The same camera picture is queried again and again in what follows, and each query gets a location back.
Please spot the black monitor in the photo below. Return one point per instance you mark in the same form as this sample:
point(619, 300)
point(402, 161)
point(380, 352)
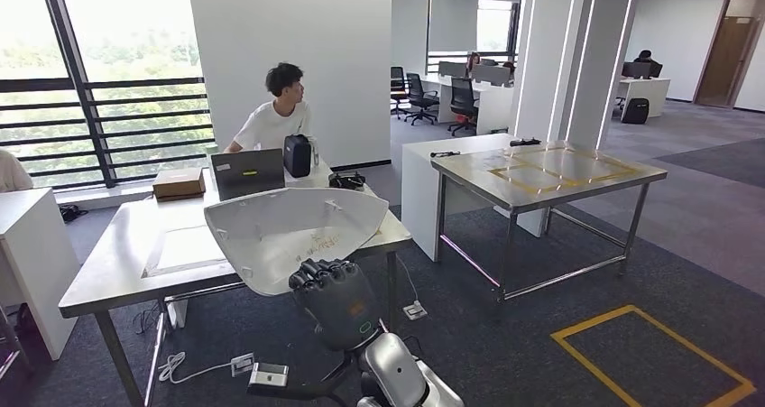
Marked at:
point(636, 71)

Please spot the steel workbench yellow tape marks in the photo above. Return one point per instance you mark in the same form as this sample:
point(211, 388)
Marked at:
point(538, 177)

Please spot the black backpack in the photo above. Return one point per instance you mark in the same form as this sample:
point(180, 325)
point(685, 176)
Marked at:
point(635, 111)

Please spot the cardboard box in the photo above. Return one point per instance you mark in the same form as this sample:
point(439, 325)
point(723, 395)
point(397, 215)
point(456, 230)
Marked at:
point(178, 183)

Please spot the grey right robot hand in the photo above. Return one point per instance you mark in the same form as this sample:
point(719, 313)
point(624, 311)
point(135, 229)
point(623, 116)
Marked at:
point(341, 308)

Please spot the white floor power socket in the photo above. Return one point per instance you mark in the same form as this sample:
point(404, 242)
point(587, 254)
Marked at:
point(415, 310)
point(242, 365)

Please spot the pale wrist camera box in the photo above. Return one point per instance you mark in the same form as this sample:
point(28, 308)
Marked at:
point(269, 374)

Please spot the black office chair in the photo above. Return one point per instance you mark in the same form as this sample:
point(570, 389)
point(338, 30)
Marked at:
point(418, 96)
point(463, 99)
point(397, 87)

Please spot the black pouch bag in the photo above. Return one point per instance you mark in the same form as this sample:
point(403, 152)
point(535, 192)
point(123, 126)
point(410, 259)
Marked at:
point(297, 156)

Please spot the black floor bag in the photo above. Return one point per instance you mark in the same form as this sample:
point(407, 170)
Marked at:
point(71, 213)

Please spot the black headset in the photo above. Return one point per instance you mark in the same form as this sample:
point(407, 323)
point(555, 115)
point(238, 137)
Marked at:
point(346, 181)

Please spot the grey laptop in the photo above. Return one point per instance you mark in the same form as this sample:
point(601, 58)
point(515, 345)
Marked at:
point(248, 174)

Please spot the white office desk row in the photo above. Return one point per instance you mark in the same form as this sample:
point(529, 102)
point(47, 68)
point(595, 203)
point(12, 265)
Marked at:
point(493, 99)

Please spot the small black tool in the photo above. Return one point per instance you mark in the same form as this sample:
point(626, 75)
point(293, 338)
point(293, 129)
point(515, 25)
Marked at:
point(525, 142)
point(445, 154)

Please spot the dark window frame railing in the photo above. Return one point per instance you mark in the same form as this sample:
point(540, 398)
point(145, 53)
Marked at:
point(89, 123)

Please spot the brown door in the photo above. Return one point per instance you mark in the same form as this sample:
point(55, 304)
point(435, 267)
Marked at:
point(726, 57)

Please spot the white plastic car part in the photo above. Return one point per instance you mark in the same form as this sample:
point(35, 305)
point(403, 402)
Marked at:
point(287, 231)

